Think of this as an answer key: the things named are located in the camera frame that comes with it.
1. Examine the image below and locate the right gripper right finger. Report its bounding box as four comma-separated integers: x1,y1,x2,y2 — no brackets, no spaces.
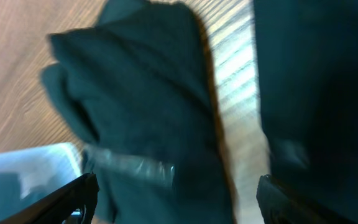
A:
256,175,354,224

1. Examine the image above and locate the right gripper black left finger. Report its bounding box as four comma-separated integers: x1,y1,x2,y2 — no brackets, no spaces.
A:
0,174,99,224

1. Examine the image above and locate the small black garment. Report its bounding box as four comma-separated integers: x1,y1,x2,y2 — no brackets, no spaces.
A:
41,1,234,224

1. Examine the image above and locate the large black garment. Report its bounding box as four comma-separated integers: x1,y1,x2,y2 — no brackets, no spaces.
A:
254,0,358,223

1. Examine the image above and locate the clear plastic storage bin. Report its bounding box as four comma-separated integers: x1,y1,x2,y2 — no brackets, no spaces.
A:
0,142,81,221

